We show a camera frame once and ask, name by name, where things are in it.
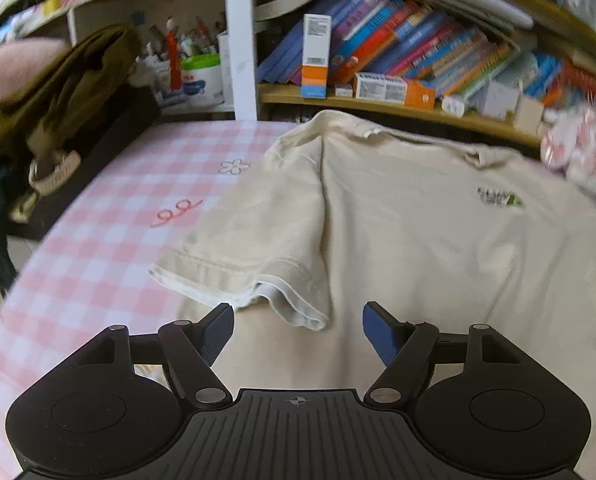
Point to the olive green bag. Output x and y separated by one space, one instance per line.
63 85

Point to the small beige carton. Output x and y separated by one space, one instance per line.
528 113

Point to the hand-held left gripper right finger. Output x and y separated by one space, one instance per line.
381 334

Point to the tall white and orange box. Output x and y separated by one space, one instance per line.
316 55

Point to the row of colourful books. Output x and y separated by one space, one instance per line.
428 40

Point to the small white bottle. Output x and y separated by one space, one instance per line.
453 106

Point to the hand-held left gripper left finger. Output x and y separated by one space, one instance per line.
217 334

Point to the white shelf frame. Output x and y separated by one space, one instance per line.
240 40

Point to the pink checked tablecloth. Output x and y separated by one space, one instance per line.
103 260

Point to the red bottle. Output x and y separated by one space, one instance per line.
174 60

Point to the pink floral cloth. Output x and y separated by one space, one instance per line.
583 150

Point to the flat white and orange box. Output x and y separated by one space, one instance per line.
388 91

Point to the pink plush pillow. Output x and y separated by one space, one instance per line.
8 70

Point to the small white carton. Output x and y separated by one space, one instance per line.
499 100

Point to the white tub with green lid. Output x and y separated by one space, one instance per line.
202 77

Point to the wooden shelf board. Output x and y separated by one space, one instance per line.
358 110

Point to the cream t-shirt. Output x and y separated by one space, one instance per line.
408 220

